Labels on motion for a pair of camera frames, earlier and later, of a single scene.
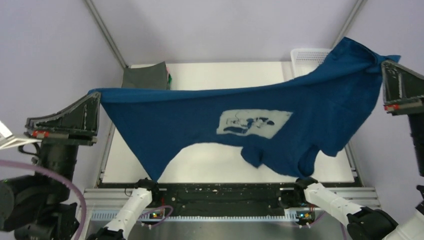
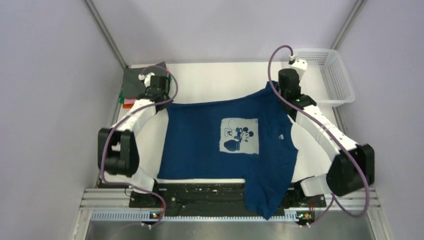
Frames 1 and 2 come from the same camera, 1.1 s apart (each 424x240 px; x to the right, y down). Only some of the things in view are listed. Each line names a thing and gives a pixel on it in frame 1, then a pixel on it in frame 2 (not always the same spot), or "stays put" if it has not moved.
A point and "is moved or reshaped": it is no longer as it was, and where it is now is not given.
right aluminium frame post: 356,9 stays put
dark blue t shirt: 288,123 is moved or reshaped
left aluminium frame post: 94,11 stays put
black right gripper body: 410,107 → 279,90
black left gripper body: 62,141 → 166,96
